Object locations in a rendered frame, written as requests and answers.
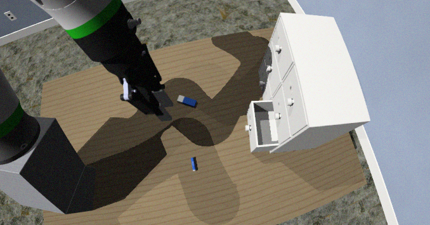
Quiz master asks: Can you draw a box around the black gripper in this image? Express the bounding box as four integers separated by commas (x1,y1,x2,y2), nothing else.
100,34,173,122

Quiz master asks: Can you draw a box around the white chest of drawers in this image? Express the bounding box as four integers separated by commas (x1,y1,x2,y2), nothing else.
258,13,370,153

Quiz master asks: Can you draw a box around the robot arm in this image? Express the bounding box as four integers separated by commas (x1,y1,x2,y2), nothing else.
0,0,141,165

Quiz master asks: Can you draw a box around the blue and white eraser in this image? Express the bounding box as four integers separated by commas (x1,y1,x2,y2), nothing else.
177,95,197,107

